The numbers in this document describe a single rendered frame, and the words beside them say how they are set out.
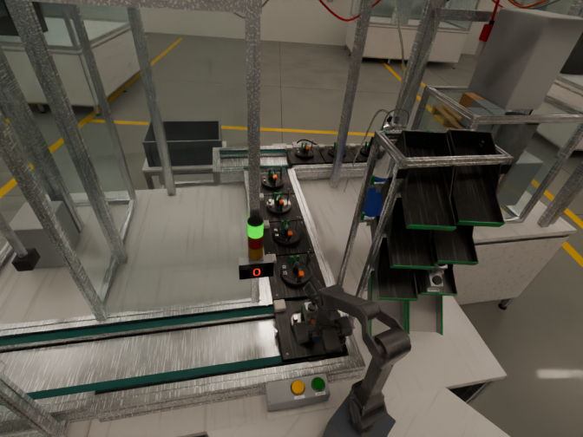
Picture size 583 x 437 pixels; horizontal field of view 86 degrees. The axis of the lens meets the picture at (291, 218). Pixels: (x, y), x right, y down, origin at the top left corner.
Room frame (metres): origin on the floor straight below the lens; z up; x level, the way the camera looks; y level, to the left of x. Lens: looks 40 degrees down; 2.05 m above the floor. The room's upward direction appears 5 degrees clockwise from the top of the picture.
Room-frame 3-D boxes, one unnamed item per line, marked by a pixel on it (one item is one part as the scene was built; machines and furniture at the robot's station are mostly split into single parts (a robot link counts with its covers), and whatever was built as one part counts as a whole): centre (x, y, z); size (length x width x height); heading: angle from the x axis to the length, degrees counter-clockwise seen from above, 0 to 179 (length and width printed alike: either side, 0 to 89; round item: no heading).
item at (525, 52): (1.68, -1.04, 1.50); 0.38 x 0.21 x 0.88; 14
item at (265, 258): (0.75, 0.11, 1.29); 0.12 x 0.05 x 0.25; 104
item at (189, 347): (0.63, 0.20, 0.91); 0.84 x 0.28 x 0.10; 104
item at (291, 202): (1.40, 0.08, 1.01); 0.24 x 0.24 x 0.13; 14
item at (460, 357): (1.11, 0.00, 0.85); 1.50 x 1.41 x 0.03; 104
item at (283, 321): (0.68, -0.10, 0.96); 0.24 x 0.24 x 0.02; 14
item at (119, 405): (0.46, 0.13, 0.91); 0.89 x 0.06 x 0.11; 104
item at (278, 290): (0.93, -0.04, 1.01); 0.24 x 0.24 x 0.13; 14
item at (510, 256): (1.78, -1.18, 0.43); 1.11 x 0.68 x 0.86; 104
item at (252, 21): (0.78, 0.12, 1.46); 0.03 x 0.03 x 1.00; 14
